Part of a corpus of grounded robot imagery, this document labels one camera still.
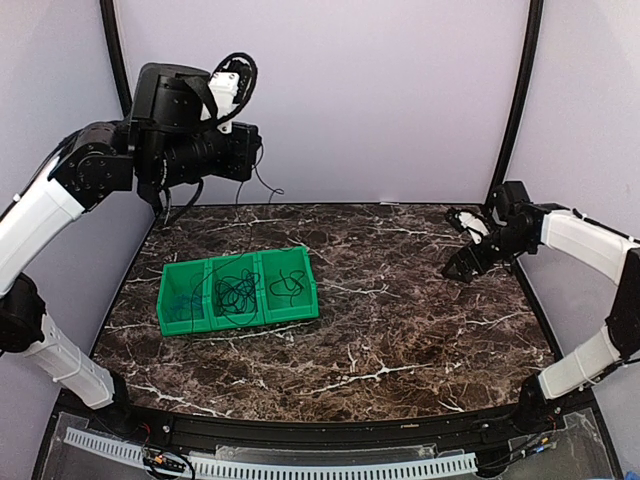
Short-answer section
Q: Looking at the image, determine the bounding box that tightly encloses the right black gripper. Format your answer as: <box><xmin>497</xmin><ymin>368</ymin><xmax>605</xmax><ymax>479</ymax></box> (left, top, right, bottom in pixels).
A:
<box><xmin>442</xmin><ymin>224</ymin><xmax>534</xmax><ymax>283</ymax></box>

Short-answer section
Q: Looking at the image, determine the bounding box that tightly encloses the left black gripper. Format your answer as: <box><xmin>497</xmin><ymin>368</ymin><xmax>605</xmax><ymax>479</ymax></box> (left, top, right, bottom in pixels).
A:
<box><xmin>141</xmin><ymin>116</ymin><xmax>259</xmax><ymax>189</ymax></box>

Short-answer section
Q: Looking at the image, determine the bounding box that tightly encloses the light blue cable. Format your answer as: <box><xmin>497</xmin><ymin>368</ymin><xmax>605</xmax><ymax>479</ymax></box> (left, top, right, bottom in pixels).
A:
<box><xmin>167</xmin><ymin>292</ymin><xmax>204</xmax><ymax>321</ymax></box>

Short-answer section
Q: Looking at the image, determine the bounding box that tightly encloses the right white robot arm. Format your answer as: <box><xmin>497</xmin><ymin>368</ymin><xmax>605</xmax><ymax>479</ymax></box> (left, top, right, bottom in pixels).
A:
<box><xmin>442</xmin><ymin>200</ymin><xmax>639</xmax><ymax>434</ymax></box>

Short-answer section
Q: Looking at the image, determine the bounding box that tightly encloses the left green plastic bin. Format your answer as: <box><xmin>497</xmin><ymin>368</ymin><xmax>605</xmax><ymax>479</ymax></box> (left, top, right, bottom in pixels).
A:
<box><xmin>156</xmin><ymin>259</ymin><xmax>211</xmax><ymax>337</ymax></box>

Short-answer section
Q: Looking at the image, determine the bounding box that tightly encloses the right green plastic bin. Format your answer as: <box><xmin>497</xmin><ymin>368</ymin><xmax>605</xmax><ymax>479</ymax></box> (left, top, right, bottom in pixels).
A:
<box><xmin>257</xmin><ymin>246</ymin><xmax>319</xmax><ymax>324</ymax></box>

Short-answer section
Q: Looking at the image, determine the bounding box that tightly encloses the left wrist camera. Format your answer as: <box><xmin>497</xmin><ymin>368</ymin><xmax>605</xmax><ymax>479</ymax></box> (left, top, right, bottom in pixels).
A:
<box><xmin>130</xmin><ymin>63</ymin><xmax>209</xmax><ymax>134</ymax></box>

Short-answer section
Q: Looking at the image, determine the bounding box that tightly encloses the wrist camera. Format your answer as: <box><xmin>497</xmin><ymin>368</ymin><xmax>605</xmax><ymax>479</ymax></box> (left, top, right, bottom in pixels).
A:
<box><xmin>486</xmin><ymin>180</ymin><xmax>531</xmax><ymax>224</ymax></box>
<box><xmin>130</xmin><ymin>63</ymin><xmax>209</xmax><ymax>134</ymax></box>

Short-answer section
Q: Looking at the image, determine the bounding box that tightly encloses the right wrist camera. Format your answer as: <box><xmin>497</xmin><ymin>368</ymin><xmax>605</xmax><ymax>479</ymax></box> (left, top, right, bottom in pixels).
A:
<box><xmin>486</xmin><ymin>180</ymin><xmax>531</xmax><ymax>224</ymax></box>

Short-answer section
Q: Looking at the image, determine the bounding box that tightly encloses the left black frame post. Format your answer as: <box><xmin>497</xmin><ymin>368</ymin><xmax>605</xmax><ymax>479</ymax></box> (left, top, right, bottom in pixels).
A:
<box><xmin>98</xmin><ymin>0</ymin><xmax>164</xmax><ymax>214</ymax></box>

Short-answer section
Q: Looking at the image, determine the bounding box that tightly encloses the black frame post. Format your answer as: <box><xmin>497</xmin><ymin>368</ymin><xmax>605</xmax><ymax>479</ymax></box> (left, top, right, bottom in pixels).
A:
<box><xmin>98</xmin><ymin>0</ymin><xmax>164</xmax><ymax>214</ymax></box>
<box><xmin>485</xmin><ymin>0</ymin><xmax>544</xmax><ymax>204</ymax></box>

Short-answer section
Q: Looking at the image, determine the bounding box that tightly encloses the black front rail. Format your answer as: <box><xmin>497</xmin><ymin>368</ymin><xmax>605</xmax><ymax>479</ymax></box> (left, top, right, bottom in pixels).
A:
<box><xmin>44</xmin><ymin>389</ymin><xmax>609</xmax><ymax>453</ymax></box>

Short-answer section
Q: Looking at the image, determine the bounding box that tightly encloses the right black frame post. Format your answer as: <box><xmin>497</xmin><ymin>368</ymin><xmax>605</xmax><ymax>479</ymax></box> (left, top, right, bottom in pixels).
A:
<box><xmin>485</xmin><ymin>0</ymin><xmax>544</xmax><ymax>204</ymax></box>

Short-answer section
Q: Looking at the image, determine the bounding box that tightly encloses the white slotted cable duct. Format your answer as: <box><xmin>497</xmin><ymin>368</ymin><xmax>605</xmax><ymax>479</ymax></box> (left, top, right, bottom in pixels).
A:
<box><xmin>64</xmin><ymin>427</ymin><xmax>477</xmax><ymax>479</ymax></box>

